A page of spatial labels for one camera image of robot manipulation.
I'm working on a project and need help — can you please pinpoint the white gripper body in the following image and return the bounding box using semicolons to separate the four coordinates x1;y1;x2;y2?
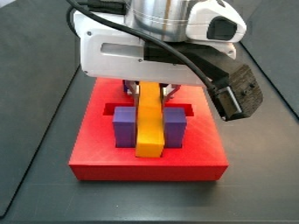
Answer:
73;11;202;86

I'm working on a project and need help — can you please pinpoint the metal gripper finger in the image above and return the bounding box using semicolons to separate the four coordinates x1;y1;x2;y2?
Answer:
125;80;138;105
160;84;181;103

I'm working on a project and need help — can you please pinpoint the long yellow block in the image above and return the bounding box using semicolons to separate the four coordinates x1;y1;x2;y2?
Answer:
134;81;164;158

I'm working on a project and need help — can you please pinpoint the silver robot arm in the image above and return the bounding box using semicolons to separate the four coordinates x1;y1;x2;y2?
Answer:
66;0;210;94

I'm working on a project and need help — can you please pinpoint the red slotted board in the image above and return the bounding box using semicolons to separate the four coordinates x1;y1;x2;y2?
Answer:
69;78;229;181

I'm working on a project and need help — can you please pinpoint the dark blue U block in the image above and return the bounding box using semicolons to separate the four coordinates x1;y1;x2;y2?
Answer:
122;80;134;95

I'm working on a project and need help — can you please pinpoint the purple U block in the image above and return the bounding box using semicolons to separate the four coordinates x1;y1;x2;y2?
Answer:
112;107;186;149

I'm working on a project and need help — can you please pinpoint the black cable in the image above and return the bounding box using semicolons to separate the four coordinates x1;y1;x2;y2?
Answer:
64;0;217;92

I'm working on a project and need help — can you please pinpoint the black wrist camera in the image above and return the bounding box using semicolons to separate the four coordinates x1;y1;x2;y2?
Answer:
144;40;264;123

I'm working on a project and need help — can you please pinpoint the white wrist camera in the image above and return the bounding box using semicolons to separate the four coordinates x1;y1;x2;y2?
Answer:
185;0;246;59

